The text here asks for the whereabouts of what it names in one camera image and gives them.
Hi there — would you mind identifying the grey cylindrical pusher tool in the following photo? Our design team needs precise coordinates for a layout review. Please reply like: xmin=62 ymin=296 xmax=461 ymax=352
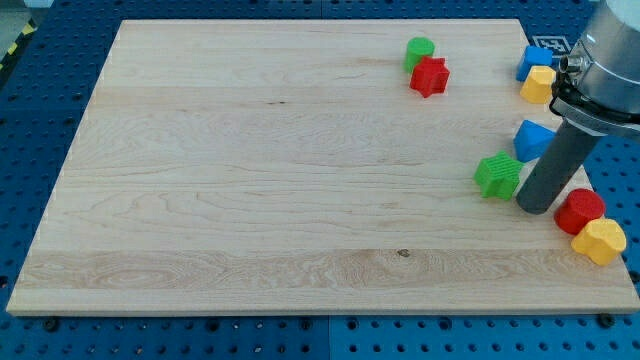
xmin=516 ymin=119 xmax=602 ymax=215

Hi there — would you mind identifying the green star block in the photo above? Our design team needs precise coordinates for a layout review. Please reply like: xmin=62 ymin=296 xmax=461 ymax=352
xmin=473 ymin=151 xmax=524 ymax=200

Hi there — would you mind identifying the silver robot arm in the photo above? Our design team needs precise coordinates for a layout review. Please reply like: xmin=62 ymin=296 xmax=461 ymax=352
xmin=516 ymin=0 xmax=639 ymax=214

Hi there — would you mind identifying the red star block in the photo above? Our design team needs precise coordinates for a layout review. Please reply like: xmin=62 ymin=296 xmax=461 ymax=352
xmin=409 ymin=56 xmax=450 ymax=98

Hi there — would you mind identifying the blue triangle block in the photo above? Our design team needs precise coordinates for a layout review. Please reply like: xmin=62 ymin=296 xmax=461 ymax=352
xmin=513 ymin=120 xmax=555 ymax=163

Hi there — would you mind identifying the red cylinder block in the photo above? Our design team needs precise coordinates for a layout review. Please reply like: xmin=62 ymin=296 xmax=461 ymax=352
xmin=554 ymin=188 xmax=606 ymax=235

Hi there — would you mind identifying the yellow hexagon block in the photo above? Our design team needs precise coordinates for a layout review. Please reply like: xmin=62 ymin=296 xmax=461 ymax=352
xmin=520 ymin=65 xmax=556 ymax=104

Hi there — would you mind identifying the blue cube block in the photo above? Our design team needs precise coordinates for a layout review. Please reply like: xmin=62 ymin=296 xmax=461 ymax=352
xmin=515 ymin=45 xmax=553 ymax=82

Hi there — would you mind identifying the yellow heart block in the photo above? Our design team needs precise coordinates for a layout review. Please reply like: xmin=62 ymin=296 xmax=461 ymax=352
xmin=570 ymin=218 xmax=627 ymax=266

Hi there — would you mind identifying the fiducial marker tag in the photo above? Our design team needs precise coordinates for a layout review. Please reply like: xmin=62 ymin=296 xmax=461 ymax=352
xmin=532 ymin=35 xmax=572 ymax=59

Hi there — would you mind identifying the green cylinder block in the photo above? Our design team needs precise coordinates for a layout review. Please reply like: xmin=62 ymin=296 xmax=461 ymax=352
xmin=403 ymin=37 xmax=435 ymax=74

